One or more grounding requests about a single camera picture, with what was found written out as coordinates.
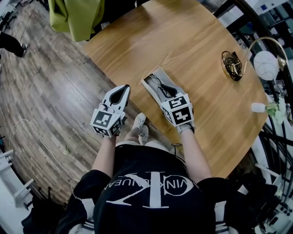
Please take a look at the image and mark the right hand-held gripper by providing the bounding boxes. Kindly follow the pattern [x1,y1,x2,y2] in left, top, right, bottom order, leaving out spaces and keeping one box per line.
[157,83,194,128]

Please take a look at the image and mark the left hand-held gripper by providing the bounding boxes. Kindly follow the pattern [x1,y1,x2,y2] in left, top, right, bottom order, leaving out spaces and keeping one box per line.
[90,85,130,138]

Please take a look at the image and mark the person's right forearm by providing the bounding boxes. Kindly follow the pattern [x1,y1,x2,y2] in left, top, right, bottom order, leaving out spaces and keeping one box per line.
[180,129,212,183]

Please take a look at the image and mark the person's left forearm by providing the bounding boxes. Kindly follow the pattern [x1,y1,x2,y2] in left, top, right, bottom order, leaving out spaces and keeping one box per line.
[91,136,117,177]

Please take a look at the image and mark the person's left shoe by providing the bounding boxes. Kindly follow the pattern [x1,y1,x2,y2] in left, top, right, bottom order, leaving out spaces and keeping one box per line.
[133,112,147,130]

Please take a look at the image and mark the person's shoe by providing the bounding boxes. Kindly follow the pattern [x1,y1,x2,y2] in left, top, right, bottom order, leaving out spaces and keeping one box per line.
[138,124,150,146]
[133,112,147,130]

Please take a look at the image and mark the white wristband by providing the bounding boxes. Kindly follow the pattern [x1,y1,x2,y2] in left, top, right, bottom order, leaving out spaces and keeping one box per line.
[177,122,195,134]

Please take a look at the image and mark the person's left leg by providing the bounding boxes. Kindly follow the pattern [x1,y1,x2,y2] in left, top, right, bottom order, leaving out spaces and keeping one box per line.
[125,127,141,143]

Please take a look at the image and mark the person's right shoe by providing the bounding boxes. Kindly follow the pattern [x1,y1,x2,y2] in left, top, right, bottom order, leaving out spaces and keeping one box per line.
[138,124,150,146]

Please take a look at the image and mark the person's white shorts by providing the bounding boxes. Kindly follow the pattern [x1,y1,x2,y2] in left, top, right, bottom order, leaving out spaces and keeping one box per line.
[115,140,175,154]

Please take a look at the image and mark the white vase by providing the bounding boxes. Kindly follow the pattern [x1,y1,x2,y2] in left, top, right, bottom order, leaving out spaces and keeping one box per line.
[251,102,266,113]

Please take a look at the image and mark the green cloth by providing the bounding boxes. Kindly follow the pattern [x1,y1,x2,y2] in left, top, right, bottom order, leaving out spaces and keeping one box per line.
[47,0,105,43]

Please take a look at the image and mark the gold lamp with white globe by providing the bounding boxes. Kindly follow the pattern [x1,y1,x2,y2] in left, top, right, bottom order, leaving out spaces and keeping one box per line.
[221,36,289,82]

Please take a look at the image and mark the white and green flowers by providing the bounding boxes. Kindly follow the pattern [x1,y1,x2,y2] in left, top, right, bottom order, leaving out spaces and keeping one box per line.
[265,100,287,125]

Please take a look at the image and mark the wooden curved table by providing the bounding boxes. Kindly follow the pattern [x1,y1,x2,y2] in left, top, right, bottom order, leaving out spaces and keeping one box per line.
[215,0,293,186]

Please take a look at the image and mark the person's black printed t-shirt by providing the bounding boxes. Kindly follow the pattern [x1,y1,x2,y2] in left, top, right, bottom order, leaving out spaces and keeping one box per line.
[56,144,239,234]

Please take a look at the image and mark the black chair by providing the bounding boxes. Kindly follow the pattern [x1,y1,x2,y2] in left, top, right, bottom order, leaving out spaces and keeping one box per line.
[22,186,67,234]

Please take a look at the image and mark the black bag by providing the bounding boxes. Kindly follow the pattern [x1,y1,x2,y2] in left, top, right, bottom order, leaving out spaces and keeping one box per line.
[228,173,279,229]

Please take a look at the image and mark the white device with black knobs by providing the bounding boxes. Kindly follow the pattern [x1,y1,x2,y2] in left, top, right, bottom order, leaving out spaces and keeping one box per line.
[258,194,293,234]

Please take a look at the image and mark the thin black cable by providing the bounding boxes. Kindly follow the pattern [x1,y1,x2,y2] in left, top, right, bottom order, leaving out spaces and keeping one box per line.
[171,143,186,160]

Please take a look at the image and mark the white floor cable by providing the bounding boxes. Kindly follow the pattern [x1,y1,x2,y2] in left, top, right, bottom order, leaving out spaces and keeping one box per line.
[9,119,80,182]

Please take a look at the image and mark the white metal frame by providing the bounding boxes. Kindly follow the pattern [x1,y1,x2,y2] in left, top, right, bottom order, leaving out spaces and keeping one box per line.
[0,149,35,207]

